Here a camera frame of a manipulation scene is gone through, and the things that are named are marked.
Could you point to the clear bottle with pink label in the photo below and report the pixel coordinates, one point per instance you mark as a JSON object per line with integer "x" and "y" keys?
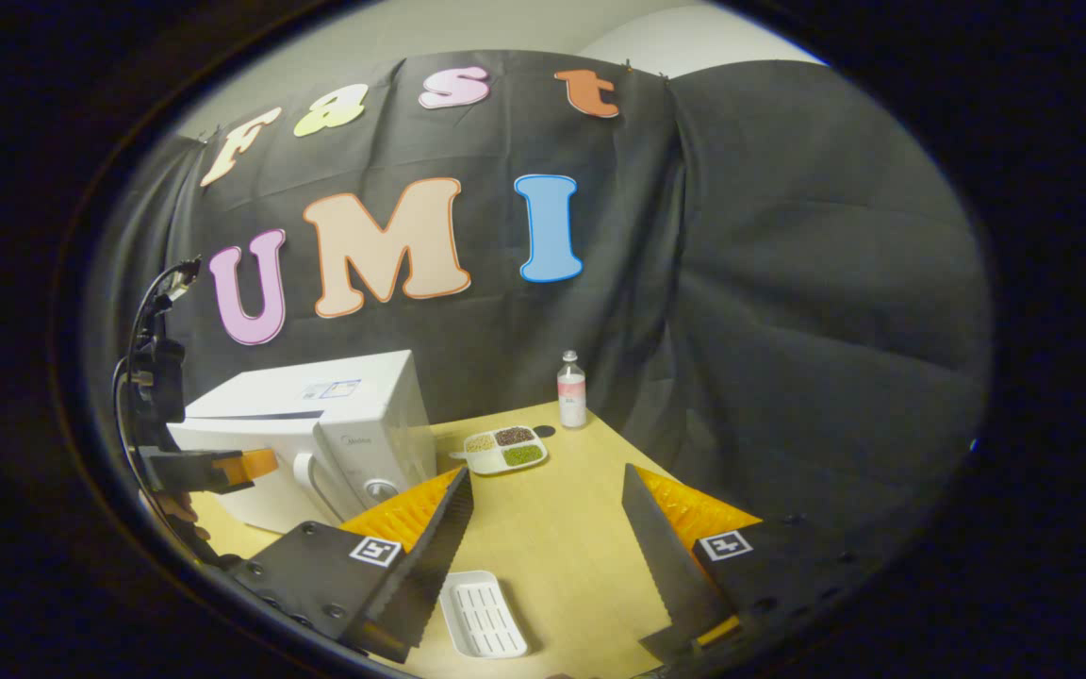
{"x": 571, "y": 396}

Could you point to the white ribbed tray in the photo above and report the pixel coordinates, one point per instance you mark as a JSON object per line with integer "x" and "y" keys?
{"x": 485, "y": 615}

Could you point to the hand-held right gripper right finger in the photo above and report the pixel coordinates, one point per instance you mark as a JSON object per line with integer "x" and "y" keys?
{"x": 670, "y": 556}

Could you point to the divided dish of grains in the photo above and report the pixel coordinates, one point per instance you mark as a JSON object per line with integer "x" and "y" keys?
{"x": 503, "y": 453}

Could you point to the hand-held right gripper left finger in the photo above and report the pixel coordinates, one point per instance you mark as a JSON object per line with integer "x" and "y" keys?
{"x": 430, "y": 566}

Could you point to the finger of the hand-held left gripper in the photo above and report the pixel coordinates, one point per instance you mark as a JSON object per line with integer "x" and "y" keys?
{"x": 213, "y": 469}

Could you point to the white microwave oven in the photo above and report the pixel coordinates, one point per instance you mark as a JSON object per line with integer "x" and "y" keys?
{"x": 251, "y": 396}

